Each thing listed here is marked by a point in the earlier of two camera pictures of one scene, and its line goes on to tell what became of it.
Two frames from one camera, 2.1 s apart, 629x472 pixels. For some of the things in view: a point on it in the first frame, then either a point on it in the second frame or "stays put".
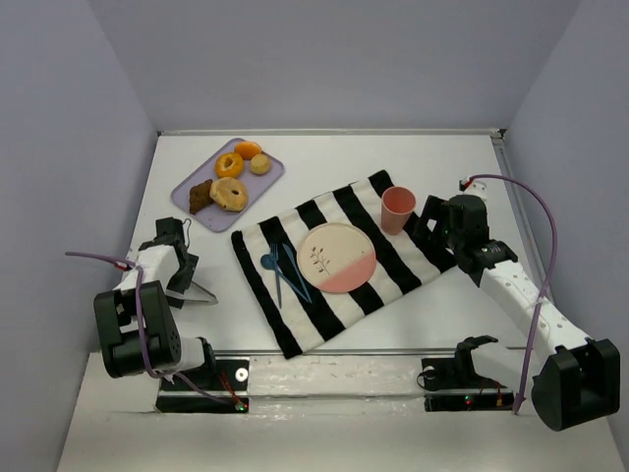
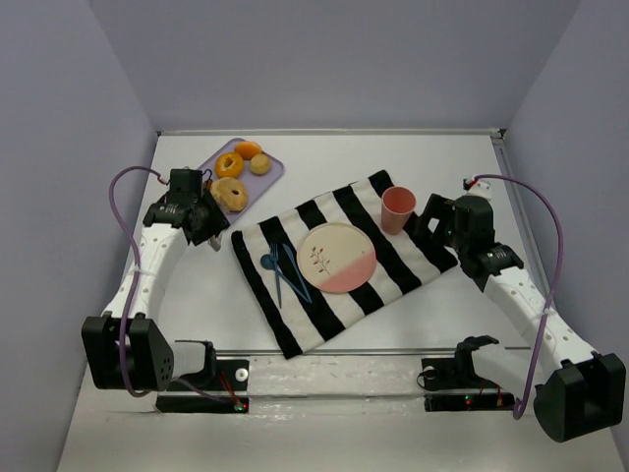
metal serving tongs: [194, 293] -> [215, 242]
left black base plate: [219, 386] stays put
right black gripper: [437, 222] stays put
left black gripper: [186, 273] -> [203, 226]
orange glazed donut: [229, 165] stays put
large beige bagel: [230, 193] stays put
